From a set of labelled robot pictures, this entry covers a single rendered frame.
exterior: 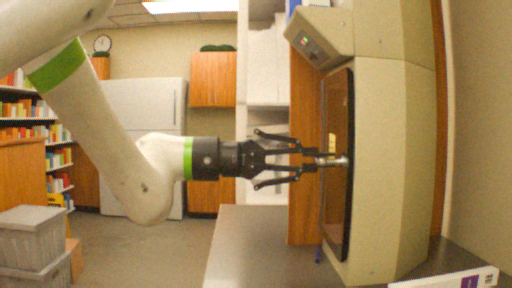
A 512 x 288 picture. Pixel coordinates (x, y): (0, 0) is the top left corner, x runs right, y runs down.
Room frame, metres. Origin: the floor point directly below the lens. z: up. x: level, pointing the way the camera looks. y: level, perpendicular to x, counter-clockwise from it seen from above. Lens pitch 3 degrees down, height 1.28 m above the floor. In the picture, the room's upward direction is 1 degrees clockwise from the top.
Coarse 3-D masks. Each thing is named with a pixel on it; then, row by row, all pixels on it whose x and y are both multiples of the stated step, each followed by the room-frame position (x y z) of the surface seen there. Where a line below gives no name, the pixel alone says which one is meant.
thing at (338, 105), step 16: (336, 80) 1.01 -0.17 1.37; (336, 96) 1.01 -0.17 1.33; (336, 112) 1.01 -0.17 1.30; (336, 128) 1.01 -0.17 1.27; (336, 144) 1.01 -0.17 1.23; (336, 176) 1.00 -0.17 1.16; (336, 192) 0.99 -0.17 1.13; (336, 208) 0.98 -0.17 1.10; (336, 224) 0.97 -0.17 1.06; (336, 240) 0.95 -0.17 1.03; (336, 256) 0.94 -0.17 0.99
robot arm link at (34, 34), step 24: (0, 0) 0.43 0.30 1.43; (24, 0) 0.45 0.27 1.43; (48, 0) 0.47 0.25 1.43; (72, 0) 0.49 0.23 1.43; (96, 0) 0.52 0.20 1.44; (0, 24) 0.42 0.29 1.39; (24, 24) 0.44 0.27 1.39; (48, 24) 0.47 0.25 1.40; (72, 24) 0.51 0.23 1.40; (96, 24) 0.56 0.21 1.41; (0, 48) 0.42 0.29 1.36; (24, 48) 0.45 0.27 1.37; (48, 48) 0.50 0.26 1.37; (0, 72) 0.44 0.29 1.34
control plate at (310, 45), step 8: (304, 32) 0.98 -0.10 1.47; (296, 40) 1.10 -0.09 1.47; (304, 40) 1.04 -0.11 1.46; (312, 40) 0.98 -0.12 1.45; (304, 48) 1.10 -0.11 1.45; (312, 48) 1.04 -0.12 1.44; (320, 48) 0.98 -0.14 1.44; (312, 56) 1.11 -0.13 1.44; (320, 56) 1.04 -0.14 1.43; (328, 56) 0.98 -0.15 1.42; (320, 64) 1.11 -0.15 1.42
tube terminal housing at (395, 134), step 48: (336, 0) 1.04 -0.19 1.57; (384, 0) 0.88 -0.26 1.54; (384, 48) 0.88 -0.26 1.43; (432, 48) 1.02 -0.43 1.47; (384, 96) 0.88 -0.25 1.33; (432, 96) 1.01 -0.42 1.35; (384, 144) 0.88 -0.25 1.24; (432, 144) 1.01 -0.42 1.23; (384, 192) 0.88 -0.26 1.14; (432, 192) 1.02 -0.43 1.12; (384, 240) 0.88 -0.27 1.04
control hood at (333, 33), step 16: (304, 16) 0.88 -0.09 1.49; (320, 16) 0.88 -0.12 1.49; (336, 16) 0.88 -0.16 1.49; (288, 32) 1.11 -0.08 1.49; (320, 32) 0.88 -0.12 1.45; (336, 32) 0.88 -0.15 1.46; (352, 32) 0.88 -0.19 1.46; (336, 48) 0.88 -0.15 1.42; (352, 48) 0.88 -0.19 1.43; (336, 64) 1.05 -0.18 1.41
